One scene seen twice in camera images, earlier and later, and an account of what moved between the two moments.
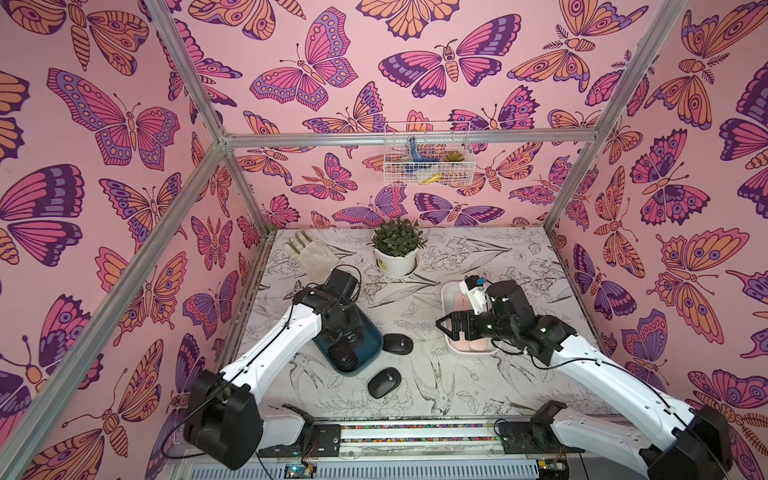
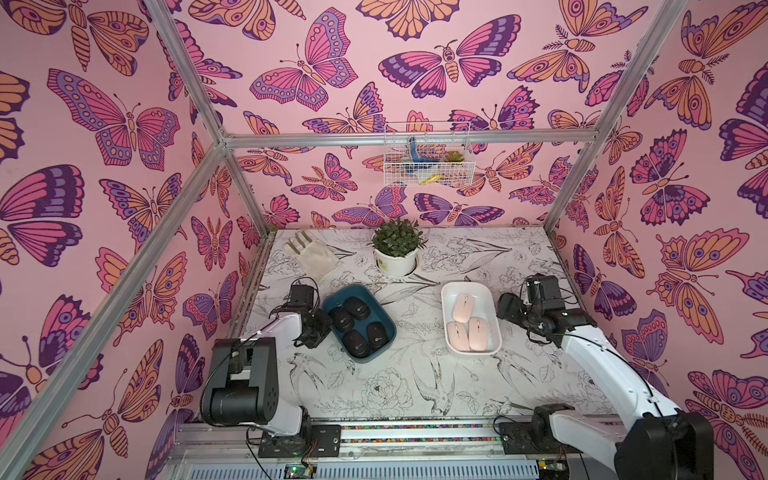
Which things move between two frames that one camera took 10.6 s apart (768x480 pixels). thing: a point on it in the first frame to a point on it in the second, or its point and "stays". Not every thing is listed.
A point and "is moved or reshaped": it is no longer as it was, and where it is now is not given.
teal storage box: x=370 y=347 to x=377 y=314
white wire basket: x=429 y=154 stays
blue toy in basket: x=413 y=166 stays
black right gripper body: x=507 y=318 to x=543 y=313
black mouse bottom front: x=384 y=382 to x=356 y=343
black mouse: x=343 y=356 is moved or reshaped
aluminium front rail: x=419 y=439 stays
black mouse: x=397 y=343 is moved or reshaped
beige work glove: x=315 y=260 stays
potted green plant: x=396 y=247 stays
